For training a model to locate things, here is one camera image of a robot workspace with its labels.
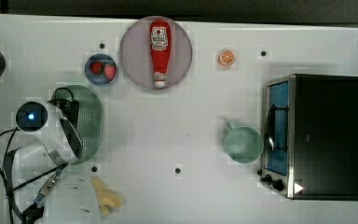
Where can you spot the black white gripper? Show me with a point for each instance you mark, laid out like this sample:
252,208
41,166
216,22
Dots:
70,109

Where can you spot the mint green oval strainer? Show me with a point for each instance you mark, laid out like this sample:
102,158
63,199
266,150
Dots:
89,117

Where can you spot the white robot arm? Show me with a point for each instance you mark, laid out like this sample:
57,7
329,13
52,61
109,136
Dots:
60,134

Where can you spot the small blue bowl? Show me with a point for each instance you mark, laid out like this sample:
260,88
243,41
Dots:
99,80

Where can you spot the red toy strawberry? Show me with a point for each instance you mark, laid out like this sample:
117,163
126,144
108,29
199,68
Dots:
96,68

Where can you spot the pink toy strawberry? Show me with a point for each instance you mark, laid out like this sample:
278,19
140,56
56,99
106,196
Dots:
110,71

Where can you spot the peeled toy banana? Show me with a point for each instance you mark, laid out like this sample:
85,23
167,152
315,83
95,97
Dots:
106,198

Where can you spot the red ketchup bottle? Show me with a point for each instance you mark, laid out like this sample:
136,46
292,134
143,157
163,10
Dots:
160,50

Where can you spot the orange slice toy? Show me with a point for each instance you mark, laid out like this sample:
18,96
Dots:
226,58

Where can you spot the mint green cup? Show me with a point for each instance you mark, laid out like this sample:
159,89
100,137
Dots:
243,144

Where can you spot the black steel toaster oven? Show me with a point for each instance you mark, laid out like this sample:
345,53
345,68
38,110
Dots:
310,136

